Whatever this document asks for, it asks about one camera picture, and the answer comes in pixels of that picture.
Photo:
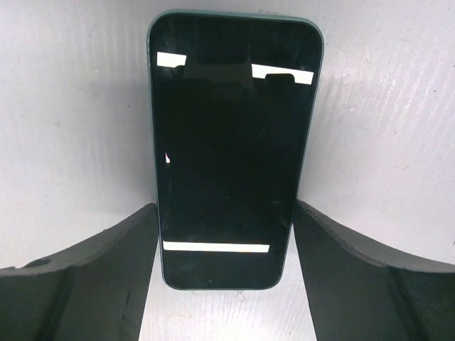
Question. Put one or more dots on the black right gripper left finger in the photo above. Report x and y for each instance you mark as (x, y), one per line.
(93, 290)

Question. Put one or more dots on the green phone black screen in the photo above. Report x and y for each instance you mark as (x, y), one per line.
(232, 97)

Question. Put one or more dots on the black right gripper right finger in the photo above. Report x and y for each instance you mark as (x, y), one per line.
(361, 289)

